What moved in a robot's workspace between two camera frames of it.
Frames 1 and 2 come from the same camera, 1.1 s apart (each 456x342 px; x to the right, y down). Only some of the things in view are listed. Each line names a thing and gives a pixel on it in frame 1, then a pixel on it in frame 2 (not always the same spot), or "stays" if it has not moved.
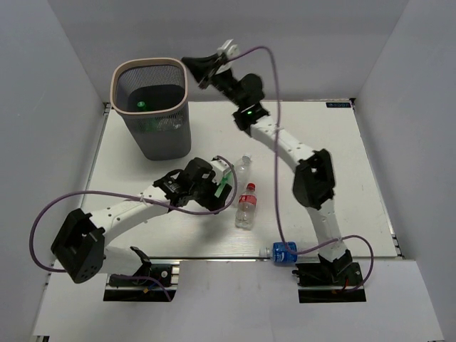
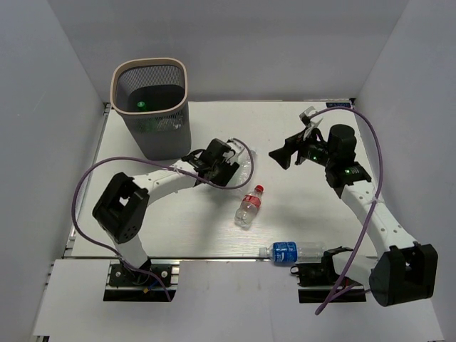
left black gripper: [211, 201] -> [229, 170]
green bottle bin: [142, 104] stays
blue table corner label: [338, 105] stays
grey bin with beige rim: [152, 95] stays
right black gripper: [204, 66] -> [283, 155]
